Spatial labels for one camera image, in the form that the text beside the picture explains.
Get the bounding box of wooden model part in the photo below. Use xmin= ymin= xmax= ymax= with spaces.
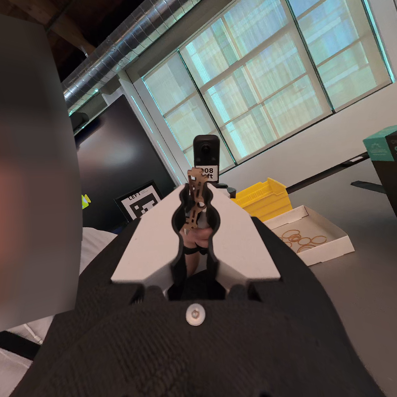
xmin=182 ymin=167 xmax=209 ymax=233

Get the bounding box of pile of rubber bands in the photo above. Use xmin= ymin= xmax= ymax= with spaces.
xmin=277 ymin=230 xmax=328 ymax=252

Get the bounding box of person's left hand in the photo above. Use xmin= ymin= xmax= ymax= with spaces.
xmin=184 ymin=228 xmax=214 ymax=275

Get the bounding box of black and teal kit box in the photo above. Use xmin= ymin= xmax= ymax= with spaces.
xmin=363 ymin=125 xmax=397 ymax=218

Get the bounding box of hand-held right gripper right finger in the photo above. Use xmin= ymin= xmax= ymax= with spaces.
xmin=205 ymin=182 xmax=282 ymax=293

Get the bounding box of black framed tag sign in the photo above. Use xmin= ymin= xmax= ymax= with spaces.
xmin=114 ymin=180 xmax=163 ymax=224

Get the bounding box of yellow plastic bin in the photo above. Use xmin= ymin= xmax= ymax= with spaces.
xmin=231 ymin=177 xmax=293 ymax=222

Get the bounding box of large paned window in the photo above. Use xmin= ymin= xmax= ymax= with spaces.
xmin=141 ymin=0 xmax=394 ymax=183

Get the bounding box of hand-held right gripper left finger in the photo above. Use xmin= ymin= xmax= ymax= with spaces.
xmin=111 ymin=183 xmax=190 ymax=293

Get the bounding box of white cardboard tray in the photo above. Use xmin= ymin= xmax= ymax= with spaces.
xmin=263 ymin=205 xmax=355 ymax=267

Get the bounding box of silver ventilation duct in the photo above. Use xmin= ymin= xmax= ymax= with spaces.
xmin=62 ymin=0 xmax=224 ymax=107

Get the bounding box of black strap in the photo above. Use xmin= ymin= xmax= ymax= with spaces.
xmin=0 ymin=330 xmax=42 ymax=360

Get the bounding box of large black monitor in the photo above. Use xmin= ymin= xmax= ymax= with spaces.
xmin=70 ymin=94 xmax=183 ymax=231

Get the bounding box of black strip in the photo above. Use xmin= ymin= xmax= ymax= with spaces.
xmin=350 ymin=180 xmax=385 ymax=191

